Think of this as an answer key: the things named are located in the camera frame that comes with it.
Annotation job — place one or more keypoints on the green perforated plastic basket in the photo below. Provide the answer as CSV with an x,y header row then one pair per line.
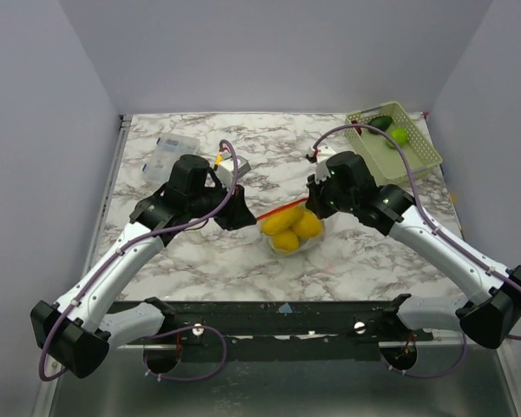
x,y
386,138

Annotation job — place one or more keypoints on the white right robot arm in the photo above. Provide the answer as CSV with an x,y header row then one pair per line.
x,y
490,303

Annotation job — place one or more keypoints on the yellow toy mango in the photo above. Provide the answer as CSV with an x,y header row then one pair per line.
x,y
281,221

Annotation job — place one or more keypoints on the clear plastic box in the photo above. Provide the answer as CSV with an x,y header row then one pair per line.
x,y
169,148

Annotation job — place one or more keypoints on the yellow toy pear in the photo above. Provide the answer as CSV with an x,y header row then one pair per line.
x,y
286,241

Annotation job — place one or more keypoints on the yellow toy lemon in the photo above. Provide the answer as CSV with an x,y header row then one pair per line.
x,y
309,226

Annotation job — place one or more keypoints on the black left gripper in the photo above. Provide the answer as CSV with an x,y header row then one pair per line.
x,y
237,213

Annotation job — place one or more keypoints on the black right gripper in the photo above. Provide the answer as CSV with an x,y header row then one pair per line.
x,y
318,201

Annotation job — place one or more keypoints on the light green toy apple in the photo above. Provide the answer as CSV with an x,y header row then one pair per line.
x,y
400,136

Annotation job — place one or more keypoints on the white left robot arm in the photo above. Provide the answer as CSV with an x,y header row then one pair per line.
x,y
78,330

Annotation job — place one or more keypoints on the dark green toy avocado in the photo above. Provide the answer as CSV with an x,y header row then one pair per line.
x,y
381,122

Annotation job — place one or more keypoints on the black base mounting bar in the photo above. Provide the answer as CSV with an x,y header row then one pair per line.
x,y
207,331

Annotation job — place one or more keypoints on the clear zip bag orange zipper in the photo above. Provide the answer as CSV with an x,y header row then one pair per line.
x,y
290,228

